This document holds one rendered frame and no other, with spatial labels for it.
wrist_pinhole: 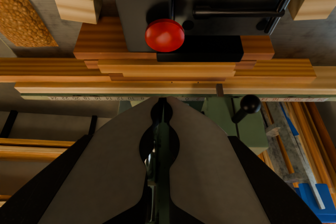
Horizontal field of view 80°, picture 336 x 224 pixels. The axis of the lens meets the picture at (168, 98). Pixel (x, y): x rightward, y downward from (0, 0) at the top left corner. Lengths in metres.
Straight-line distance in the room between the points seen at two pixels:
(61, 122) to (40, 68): 2.60
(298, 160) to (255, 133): 0.89
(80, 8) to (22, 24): 0.11
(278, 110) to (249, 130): 0.93
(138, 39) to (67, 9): 0.11
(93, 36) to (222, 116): 0.19
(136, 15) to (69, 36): 0.21
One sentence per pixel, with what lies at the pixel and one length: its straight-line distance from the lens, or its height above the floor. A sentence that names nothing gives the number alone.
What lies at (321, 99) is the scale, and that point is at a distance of 0.45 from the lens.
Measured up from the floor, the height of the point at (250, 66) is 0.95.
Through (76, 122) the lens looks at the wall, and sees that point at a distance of 2.94.
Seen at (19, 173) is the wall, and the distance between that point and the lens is 2.96.
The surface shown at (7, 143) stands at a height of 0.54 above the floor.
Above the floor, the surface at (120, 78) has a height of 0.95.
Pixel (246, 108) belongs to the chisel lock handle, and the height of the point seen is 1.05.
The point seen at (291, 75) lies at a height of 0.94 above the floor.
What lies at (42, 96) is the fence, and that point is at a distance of 0.43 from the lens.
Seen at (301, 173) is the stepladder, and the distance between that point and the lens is 1.15.
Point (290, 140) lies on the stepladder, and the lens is 1.16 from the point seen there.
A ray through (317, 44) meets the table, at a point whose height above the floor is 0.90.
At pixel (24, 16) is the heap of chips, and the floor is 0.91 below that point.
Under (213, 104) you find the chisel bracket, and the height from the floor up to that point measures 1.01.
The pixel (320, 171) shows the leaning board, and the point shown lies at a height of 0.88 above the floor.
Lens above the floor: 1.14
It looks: 30 degrees down
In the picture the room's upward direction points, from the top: 179 degrees counter-clockwise
